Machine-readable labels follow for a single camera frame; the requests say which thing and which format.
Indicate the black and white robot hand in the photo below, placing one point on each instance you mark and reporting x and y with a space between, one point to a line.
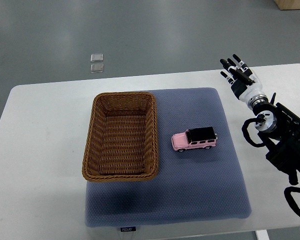
244 83

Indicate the pink toy car black roof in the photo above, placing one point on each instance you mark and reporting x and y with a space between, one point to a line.
195 138

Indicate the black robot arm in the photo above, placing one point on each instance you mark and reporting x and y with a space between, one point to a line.
278 129

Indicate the brown wicker basket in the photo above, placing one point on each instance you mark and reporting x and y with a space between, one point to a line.
122 138

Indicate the wooden box corner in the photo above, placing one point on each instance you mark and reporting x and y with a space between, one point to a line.
288 4

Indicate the blue-grey foam cushion mat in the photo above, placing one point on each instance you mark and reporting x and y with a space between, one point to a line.
195 185

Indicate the white table leg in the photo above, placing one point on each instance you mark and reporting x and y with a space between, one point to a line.
262 235

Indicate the upper metal floor plate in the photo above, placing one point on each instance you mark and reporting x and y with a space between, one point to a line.
96 57

